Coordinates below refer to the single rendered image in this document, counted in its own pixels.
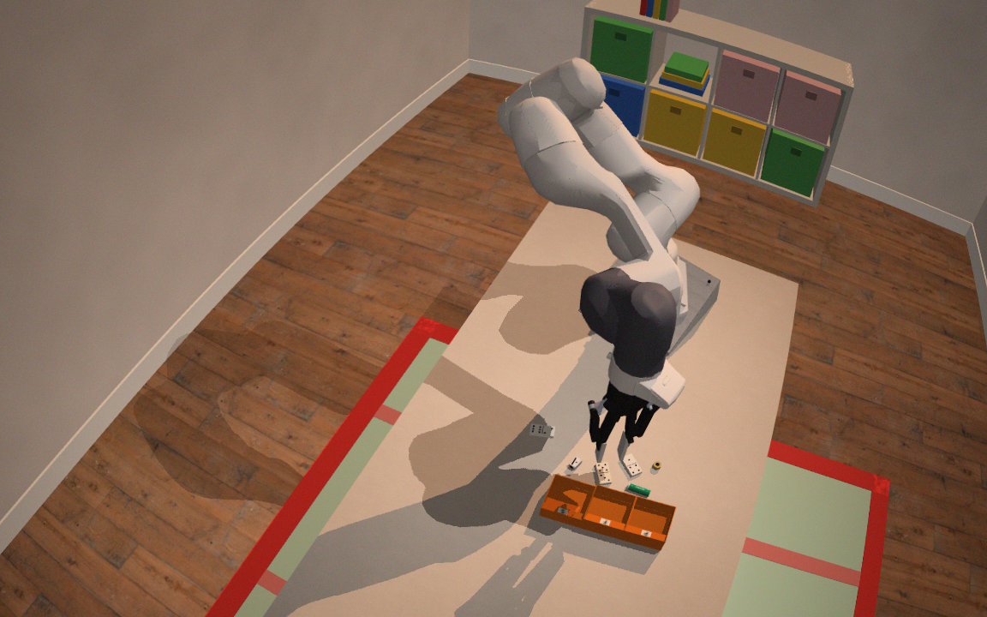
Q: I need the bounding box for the beige domino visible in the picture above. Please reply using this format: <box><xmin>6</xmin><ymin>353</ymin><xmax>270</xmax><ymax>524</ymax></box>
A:
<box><xmin>529</xmin><ymin>423</ymin><xmax>555</xmax><ymax>438</ymax></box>
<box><xmin>621</xmin><ymin>454</ymin><xmax>643</xmax><ymax>477</ymax></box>

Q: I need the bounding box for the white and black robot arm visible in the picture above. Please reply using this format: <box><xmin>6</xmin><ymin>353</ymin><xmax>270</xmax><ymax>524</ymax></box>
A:
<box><xmin>498</xmin><ymin>57</ymin><xmax>700</xmax><ymax>410</ymax></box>

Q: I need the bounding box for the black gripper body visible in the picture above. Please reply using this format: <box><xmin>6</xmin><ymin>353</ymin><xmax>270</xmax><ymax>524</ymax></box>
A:
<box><xmin>602</xmin><ymin>381</ymin><xmax>649</xmax><ymax>416</ymax></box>

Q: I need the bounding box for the white domino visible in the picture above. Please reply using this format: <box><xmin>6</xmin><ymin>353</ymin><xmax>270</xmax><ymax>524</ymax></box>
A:
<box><xmin>595</xmin><ymin>462</ymin><xmax>612</xmax><ymax>485</ymax></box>

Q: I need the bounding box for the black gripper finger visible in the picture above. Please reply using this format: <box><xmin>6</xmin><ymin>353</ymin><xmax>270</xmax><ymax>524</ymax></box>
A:
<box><xmin>588</xmin><ymin>399</ymin><xmax>624</xmax><ymax>464</ymax></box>
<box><xmin>617</xmin><ymin>403</ymin><xmax>660</xmax><ymax>461</ymax></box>

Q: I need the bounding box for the green aa battery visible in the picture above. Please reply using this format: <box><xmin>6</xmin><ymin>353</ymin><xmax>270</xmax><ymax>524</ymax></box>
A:
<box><xmin>627</xmin><ymin>483</ymin><xmax>651</xmax><ymax>497</ymax></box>

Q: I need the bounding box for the orange rack of three bins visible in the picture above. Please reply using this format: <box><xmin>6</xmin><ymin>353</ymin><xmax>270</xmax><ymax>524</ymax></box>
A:
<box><xmin>539</xmin><ymin>474</ymin><xmax>676</xmax><ymax>550</ymax></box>

